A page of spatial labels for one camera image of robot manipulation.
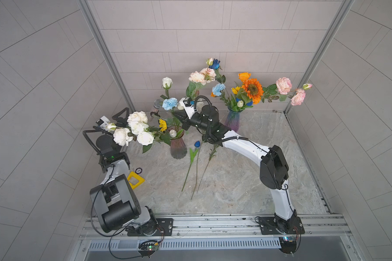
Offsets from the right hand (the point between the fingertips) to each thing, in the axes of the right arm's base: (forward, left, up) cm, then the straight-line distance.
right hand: (174, 113), depth 75 cm
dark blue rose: (+1, -9, -28) cm, 30 cm away
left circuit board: (-47, +13, -29) cm, 57 cm away
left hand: (0, +17, +2) cm, 18 cm away
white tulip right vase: (+7, -33, -3) cm, 34 cm away
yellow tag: (-19, +24, -29) cm, 42 cm away
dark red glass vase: (+1, +3, -31) cm, 31 cm away
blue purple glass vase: (+10, -31, -18) cm, 38 cm away
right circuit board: (-49, -46, -34) cm, 76 cm away
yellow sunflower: (+18, -32, -3) cm, 37 cm away
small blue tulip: (-6, -5, -30) cm, 31 cm away
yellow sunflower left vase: (-3, +6, -4) cm, 8 cm away
